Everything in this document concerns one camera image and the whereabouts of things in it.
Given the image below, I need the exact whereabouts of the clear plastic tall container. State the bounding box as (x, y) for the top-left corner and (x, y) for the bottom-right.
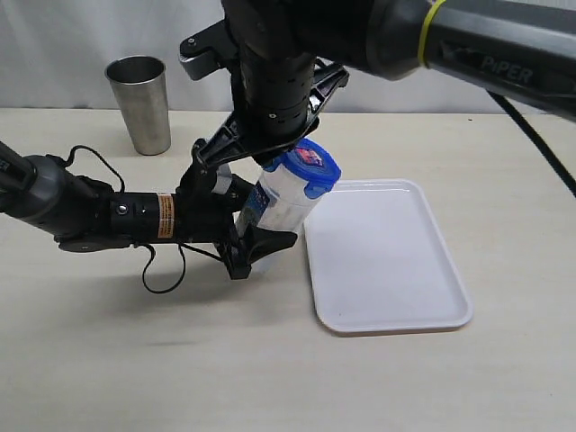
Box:
(236, 165), (324, 235)

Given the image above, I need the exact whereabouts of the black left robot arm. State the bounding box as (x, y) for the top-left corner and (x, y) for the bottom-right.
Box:
(1, 145), (298, 280)

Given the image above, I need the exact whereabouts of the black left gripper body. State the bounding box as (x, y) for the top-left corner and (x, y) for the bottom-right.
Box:
(175, 164), (253, 279)

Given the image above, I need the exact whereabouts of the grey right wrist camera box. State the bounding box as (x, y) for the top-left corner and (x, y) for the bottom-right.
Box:
(179, 47), (234, 81)

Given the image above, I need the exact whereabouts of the blue plastic lid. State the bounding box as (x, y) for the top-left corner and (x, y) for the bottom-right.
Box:
(263, 139), (341, 201)

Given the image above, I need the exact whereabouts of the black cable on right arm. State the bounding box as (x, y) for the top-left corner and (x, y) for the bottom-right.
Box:
(492, 92), (576, 199)

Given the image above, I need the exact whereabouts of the stainless steel tumbler cup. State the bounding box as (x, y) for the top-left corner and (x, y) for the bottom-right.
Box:
(104, 55), (171, 156)

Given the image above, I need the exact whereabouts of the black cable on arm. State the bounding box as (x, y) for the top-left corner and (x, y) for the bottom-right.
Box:
(492, 92), (576, 199)
(62, 144), (226, 294)

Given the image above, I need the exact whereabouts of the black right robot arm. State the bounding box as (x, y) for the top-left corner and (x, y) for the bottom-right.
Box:
(180, 1), (575, 168)

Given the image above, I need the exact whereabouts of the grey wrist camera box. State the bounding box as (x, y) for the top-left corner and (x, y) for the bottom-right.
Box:
(212, 164), (233, 195)
(179, 47), (234, 81)

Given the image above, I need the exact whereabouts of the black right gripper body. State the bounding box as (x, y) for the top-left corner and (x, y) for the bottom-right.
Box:
(179, 20), (349, 169)

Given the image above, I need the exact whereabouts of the white rectangular plastic tray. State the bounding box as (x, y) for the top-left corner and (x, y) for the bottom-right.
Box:
(304, 179), (473, 337)

